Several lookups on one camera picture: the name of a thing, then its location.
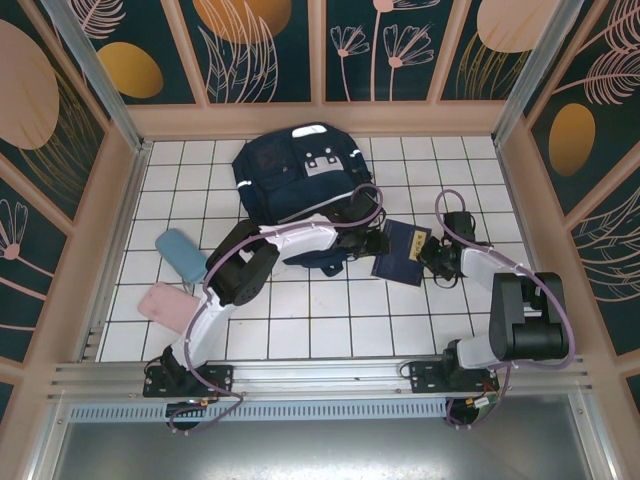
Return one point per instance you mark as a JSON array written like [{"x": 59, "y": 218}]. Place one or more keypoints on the navy notebook with yellow label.
[{"x": 400, "y": 260}]

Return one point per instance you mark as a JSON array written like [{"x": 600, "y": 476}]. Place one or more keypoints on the navy blue backpack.
[{"x": 290, "y": 185}]

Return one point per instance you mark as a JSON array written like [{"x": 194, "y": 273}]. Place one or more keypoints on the light blue pencil case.
[{"x": 182, "y": 255}]

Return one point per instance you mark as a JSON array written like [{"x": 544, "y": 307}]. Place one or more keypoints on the pink pencil case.
[{"x": 165, "y": 305}]

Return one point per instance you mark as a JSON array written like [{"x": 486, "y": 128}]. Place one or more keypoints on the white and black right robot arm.
[{"x": 525, "y": 320}]

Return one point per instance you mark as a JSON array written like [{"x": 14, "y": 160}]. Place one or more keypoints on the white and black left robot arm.
[{"x": 300, "y": 237}]

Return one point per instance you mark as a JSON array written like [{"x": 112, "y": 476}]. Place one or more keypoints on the steel sheet panel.
[{"x": 320, "y": 450}]

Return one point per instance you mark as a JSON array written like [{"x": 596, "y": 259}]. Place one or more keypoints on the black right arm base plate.
[{"x": 425, "y": 380}]

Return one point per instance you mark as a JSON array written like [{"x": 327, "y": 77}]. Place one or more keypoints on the aluminium mounting rail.
[{"x": 320, "y": 375}]

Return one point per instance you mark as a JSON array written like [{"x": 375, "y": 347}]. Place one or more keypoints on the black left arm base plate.
[{"x": 220, "y": 380}]

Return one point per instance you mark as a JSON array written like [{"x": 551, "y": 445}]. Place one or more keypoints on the aluminium frame post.
[
  {"x": 97, "y": 75},
  {"x": 534, "y": 75}
]

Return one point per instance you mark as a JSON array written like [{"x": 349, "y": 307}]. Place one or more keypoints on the aluminium side rail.
[{"x": 122, "y": 220}]

